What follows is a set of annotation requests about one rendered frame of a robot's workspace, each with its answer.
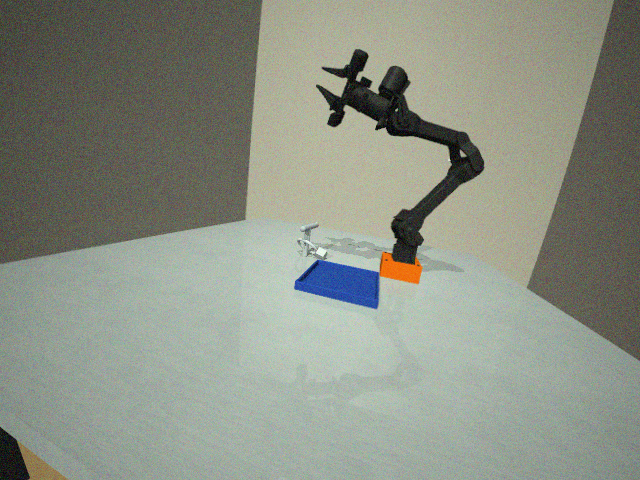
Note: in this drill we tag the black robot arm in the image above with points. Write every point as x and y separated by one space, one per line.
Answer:
404 122

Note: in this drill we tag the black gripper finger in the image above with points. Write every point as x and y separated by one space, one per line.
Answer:
330 97
338 72

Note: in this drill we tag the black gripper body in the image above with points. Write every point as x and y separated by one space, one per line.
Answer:
356 95

